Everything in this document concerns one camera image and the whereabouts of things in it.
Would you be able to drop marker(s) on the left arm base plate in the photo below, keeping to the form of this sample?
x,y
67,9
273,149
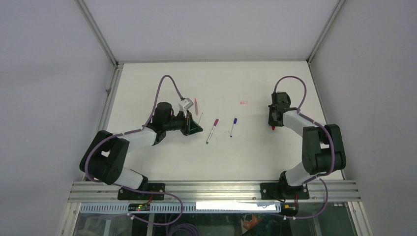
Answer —
x,y
151,190

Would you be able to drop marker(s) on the white pen green end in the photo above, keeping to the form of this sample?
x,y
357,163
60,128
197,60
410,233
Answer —
x,y
210,134

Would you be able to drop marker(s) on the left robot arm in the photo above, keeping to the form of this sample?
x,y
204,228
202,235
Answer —
x,y
104,160

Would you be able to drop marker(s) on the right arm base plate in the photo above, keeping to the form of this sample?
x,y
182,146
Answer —
x,y
281,191

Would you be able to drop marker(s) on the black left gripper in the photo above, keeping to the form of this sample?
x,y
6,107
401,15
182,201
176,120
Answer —
x,y
189,126

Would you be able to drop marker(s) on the white slotted cable duct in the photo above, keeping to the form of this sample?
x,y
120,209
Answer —
x,y
197,207

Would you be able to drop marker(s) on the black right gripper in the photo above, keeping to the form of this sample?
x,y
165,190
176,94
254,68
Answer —
x,y
270,122

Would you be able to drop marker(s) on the aluminium front rail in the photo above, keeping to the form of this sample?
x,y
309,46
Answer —
x,y
236,191

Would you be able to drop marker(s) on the pink highlighter pen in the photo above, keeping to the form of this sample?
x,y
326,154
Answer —
x,y
196,107

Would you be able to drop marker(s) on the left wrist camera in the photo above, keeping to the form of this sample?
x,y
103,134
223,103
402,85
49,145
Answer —
x,y
184,105

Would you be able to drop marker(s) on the orange object under table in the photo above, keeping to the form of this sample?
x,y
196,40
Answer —
x,y
249,221

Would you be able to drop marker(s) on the white pen blue end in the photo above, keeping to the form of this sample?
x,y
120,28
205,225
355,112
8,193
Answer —
x,y
232,129

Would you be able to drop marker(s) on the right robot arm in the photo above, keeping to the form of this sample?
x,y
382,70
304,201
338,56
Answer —
x,y
322,150

